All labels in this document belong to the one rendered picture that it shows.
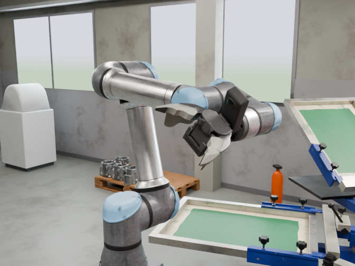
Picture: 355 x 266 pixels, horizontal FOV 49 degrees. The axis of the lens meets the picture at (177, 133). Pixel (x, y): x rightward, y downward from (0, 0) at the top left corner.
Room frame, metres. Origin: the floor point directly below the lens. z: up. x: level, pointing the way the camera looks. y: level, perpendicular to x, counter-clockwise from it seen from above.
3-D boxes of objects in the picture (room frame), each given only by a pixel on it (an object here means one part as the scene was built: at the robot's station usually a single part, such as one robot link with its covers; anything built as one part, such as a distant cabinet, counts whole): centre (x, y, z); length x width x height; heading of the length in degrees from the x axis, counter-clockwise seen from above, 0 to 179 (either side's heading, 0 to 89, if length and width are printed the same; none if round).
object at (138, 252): (1.11, 0.17, 1.25); 0.15 x 0.15 x 0.10
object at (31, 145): (6.59, 2.62, 0.72); 0.74 x 0.62 x 1.43; 55
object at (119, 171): (5.37, 0.44, 0.19); 1.34 x 0.91 x 0.37; 57
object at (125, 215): (1.11, 0.16, 1.37); 0.13 x 0.12 x 0.14; 136
